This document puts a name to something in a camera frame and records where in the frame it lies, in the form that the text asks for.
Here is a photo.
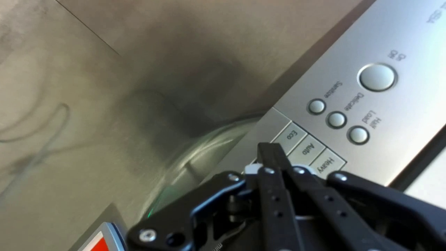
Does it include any rectangular Heavy button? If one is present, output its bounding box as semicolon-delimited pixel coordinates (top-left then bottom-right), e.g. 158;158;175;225
308;148;349;179

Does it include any stainless steel dishwasher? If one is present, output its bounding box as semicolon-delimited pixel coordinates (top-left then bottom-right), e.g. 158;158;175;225
0;0;446;251

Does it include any rectangular Auto button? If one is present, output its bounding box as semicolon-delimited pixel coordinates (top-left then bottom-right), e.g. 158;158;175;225
288;134;329;169

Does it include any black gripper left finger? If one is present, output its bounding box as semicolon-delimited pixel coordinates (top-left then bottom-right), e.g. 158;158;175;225
126;141;307;251

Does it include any large round silver button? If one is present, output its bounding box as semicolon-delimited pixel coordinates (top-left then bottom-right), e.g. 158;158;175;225
357;62;400;94

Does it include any rectangular Eco button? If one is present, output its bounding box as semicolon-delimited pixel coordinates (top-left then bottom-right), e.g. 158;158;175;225
271;120;310;155

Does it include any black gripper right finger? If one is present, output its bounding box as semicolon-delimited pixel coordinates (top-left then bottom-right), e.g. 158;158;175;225
288;165;446;251

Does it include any red sticker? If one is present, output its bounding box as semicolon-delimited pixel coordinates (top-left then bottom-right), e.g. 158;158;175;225
85;221;129;251

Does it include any small round silver button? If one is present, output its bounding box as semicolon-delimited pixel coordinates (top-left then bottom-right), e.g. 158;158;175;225
327;111;349;132
348;125;373;147
307;97;328;118

